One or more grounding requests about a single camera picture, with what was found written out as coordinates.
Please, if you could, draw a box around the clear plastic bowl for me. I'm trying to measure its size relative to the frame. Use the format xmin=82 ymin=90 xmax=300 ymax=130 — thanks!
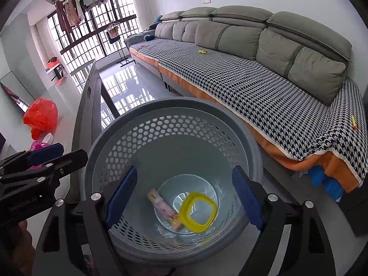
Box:
xmin=154 ymin=174 xmax=219 ymax=236

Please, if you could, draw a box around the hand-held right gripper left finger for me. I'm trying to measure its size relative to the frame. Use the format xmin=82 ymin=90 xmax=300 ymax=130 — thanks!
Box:
xmin=42 ymin=165 xmax=139 ymax=276

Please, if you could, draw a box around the blue plastic bag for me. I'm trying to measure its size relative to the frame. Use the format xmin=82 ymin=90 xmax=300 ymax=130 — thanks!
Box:
xmin=309 ymin=165 xmax=343 ymax=201

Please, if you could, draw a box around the black clothes stand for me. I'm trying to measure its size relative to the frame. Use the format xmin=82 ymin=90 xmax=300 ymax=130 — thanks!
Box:
xmin=105 ymin=21 xmax=133 ymax=67

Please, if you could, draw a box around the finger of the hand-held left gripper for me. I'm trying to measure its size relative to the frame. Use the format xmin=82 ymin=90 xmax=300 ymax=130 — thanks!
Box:
xmin=37 ymin=149 xmax=88 ymax=185
xmin=6 ymin=143 xmax=64 ymax=169

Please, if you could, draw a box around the grey perforated plastic basket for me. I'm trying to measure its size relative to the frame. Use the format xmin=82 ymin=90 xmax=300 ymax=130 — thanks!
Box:
xmin=82 ymin=98 xmax=264 ymax=265

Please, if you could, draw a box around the houndstooth sofa cover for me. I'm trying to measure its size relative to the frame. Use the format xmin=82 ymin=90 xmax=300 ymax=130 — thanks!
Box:
xmin=125 ymin=32 xmax=368 ymax=193

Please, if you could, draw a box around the pink snack wrapper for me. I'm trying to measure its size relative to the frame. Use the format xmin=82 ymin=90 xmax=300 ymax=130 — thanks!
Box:
xmin=147 ymin=188 xmax=184 ymax=232

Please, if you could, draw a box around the window with black grille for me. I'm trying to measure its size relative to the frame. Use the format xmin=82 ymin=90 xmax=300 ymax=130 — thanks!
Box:
xmin=47 ymin=0 xmax=139 ymax=82

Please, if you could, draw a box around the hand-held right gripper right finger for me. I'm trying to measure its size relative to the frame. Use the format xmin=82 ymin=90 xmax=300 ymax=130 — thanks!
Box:
xmin=231 ymin=165 xmax=337 ymax=276

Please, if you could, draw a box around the pink plastic basket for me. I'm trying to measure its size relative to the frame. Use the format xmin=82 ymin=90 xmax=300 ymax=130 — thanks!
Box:
xmin=29 ymin=140 xmax=52 ymax=170

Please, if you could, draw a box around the red plastic bag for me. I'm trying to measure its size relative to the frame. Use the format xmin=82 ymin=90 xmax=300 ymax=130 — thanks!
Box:
xmin=23 ymin=98 xmax=58 ymax=140

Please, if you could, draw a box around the yellow plastic ring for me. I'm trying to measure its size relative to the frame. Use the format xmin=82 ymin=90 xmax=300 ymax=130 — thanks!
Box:
xmin=179 ymin=191 xmax=217 ymax=233

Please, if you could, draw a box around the leaning floor mirror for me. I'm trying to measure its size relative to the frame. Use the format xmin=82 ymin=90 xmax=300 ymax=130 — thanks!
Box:
xmin=0 ymin=71 xmax=36 ymax=112

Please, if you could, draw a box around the garment on clothes stand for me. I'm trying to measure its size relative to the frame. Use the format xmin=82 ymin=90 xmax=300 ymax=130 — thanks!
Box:
xmin=106 ymin=24 xmax=121 ymax=40

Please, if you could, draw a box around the grey fabric sofa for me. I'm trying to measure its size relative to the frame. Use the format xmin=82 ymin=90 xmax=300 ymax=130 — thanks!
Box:
xmin=125 ymin=6 xmax=368 ymax=202

